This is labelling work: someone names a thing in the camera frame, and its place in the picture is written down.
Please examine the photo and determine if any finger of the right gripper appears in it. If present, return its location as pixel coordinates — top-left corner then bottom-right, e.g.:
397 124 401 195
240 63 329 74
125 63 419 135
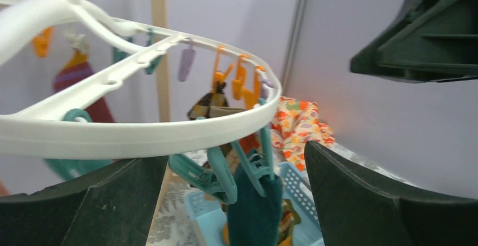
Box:
349 0 477 83

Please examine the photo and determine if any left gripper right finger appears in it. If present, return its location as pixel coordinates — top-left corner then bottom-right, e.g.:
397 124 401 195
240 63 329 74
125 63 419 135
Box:
304 141 477 245

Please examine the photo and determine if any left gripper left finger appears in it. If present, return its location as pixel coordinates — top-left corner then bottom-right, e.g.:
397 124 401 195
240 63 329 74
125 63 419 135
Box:
1 156 168 245

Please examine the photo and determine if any dark teal sock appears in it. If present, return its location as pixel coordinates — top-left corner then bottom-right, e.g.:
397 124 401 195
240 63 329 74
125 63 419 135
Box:
227 166 283 246

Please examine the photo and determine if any white plastic clip hanger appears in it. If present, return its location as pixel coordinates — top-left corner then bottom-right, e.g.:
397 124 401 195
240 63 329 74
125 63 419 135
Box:
1 0 282 160

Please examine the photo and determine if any floral table mat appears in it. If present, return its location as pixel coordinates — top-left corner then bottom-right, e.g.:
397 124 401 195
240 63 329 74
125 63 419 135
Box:
147 141 411 246

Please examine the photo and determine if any olive orange sock in basket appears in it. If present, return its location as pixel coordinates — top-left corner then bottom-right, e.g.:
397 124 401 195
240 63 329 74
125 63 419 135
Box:
221 197 302 245

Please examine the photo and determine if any light blue plastic basket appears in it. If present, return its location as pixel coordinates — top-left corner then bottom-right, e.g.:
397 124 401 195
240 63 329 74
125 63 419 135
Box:
184 162 325 246

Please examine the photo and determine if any orange floral cloth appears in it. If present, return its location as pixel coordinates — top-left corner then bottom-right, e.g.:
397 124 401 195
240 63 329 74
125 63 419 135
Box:
271 96 335 171

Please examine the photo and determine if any argyle brown sock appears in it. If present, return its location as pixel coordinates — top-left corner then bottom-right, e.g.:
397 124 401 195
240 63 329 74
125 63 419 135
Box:
187 81 229 120

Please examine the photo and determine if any maroon purple striped sock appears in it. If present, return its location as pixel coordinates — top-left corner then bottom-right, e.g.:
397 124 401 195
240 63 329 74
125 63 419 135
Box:
52 48 115 123

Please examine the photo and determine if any wooden drying rack frame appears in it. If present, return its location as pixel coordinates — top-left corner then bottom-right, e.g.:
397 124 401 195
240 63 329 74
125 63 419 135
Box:
147 0 172 246

